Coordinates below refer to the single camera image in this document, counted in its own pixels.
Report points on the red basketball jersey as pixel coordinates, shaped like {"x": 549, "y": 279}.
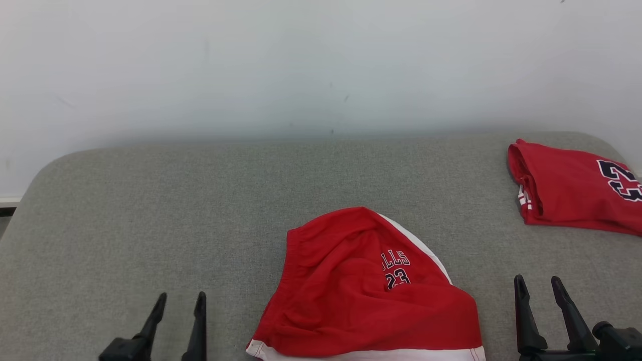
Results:
{"x": 567, "y": 190}

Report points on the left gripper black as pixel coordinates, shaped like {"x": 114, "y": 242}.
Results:
{"x": 118, "y": 351}

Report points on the white wall skirting board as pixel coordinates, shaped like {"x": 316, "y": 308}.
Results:
{"x": 7, "y": 200}

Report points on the red basketball shorts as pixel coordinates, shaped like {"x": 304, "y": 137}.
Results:
{"x": 341, "y": 291}

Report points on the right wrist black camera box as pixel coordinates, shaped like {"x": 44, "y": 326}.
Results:
{"x": 619, "y": 343}

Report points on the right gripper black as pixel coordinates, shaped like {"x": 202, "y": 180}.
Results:
{"x": 556, "y": 356}

